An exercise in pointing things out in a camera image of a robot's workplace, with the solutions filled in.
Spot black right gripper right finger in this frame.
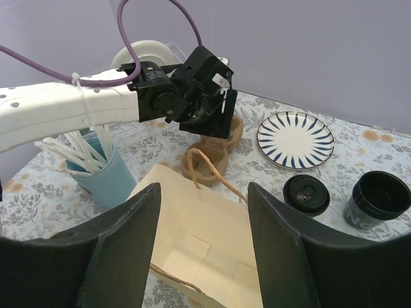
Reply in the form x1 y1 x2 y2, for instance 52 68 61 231
248 182 410 307

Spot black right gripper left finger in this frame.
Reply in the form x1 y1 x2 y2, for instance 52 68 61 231
1 184 161 307

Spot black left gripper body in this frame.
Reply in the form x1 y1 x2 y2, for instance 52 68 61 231
152 46 237 139

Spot black coffee cup lid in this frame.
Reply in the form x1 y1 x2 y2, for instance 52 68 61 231
283 175 330 211

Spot brown paper bag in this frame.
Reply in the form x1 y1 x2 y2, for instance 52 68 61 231
133 164 263 307

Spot black takeout coffee cup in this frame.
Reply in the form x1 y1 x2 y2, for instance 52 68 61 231
293 206 324 217

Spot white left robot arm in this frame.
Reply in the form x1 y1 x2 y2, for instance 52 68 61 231
1 40 238 152

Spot brown cardboard cup carrier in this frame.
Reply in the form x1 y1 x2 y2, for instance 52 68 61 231
180 116 244 187

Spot plain white plate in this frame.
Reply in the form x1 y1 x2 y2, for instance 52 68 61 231
111 40 177 69

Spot light blue straw cup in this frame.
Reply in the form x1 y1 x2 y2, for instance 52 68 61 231
71 145 137 209

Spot blue striped white plate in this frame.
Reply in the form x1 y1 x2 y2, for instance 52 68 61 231
257 111 335 171

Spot stack of black cups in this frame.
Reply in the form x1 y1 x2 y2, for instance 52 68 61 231
343 171 410 230

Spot white wrapped straws bundle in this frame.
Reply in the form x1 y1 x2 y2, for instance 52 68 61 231
35 125 114 176

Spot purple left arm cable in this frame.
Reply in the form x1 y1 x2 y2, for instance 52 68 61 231
0 0 204 88

